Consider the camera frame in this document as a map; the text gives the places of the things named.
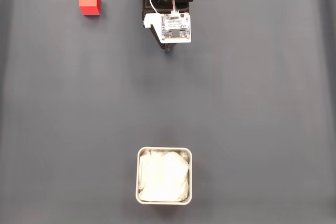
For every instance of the red cube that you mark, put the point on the red cube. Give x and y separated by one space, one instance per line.
89 1

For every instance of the square metal box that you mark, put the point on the square metal box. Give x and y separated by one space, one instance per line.
137 176

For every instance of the dark grey table mat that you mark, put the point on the dark grey table mat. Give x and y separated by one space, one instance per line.
236 90

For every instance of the white crumpled tissue paper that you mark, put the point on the white crumpled tissue paper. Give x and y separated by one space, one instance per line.
164 176

